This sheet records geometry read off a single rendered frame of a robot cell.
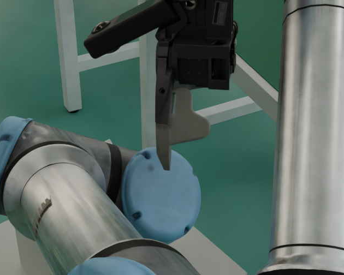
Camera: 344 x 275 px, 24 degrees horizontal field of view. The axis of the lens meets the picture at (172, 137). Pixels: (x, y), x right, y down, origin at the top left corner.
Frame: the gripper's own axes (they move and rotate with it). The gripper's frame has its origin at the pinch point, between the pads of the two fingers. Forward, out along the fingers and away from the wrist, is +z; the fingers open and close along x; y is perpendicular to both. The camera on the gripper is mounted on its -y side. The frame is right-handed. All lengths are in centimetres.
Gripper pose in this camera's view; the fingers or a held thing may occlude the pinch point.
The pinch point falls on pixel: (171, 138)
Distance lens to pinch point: 95.1
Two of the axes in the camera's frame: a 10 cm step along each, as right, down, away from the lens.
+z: 0.3, 8.6, 5.0
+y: 9.9, 0.6, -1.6
